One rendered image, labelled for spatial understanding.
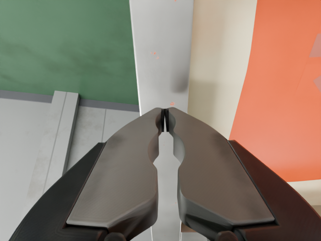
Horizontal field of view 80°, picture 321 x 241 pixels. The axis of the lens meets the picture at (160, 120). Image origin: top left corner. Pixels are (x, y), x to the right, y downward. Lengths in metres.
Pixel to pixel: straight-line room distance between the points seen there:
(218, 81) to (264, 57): 0.04
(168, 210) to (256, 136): 0.13
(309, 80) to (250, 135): 0.07
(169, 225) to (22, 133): 2.81
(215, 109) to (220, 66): 0.04
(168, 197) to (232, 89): 0.13
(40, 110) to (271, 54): 2.99
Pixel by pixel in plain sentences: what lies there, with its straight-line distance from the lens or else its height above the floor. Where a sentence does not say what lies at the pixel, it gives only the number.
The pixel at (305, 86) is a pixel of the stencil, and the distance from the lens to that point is 0.22.
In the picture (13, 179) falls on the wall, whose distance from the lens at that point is 2.85.
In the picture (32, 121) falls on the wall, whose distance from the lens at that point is 3.02.
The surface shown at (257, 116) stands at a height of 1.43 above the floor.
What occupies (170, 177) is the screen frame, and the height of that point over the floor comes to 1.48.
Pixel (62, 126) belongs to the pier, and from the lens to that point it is 2.73.
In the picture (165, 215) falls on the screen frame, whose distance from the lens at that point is 0.25.
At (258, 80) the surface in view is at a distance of 0.20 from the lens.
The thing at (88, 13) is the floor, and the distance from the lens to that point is 1.94.
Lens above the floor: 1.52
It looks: 26 degrees down
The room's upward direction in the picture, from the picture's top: 179 degrees clockwise
